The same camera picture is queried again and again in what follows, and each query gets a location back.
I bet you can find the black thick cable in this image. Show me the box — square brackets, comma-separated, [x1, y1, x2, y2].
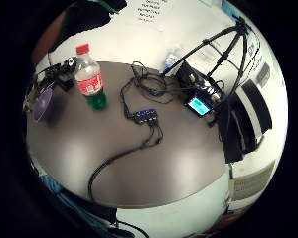
[87, 120, 164, 201]

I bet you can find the black camera on small stand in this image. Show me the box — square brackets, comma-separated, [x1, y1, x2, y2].
[24, 57, 78, 103]

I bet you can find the plastic bottle with red cap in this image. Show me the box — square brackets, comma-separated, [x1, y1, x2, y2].
[74, 43, 108, 111]

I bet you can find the black device with lit screen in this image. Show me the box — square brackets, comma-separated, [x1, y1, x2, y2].
[175, 60, 224, 118]

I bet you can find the clear water bottle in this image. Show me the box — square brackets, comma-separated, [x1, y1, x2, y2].
[159, 48, 183, 75]

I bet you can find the blue and black cable hub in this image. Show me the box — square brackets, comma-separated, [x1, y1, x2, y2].
[132, 108, 159, 126]

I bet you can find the the person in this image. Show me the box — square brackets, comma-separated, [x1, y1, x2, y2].
[31, 0, 128, 63]

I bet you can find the black cable bundle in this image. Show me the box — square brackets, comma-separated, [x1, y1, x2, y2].
[119, 60, 177, 118]

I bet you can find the black tripod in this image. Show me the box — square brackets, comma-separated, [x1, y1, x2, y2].
[162, 16, 256, 100]

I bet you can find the black and white chair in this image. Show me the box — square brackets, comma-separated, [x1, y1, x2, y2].
[218, 78, 273, 164]

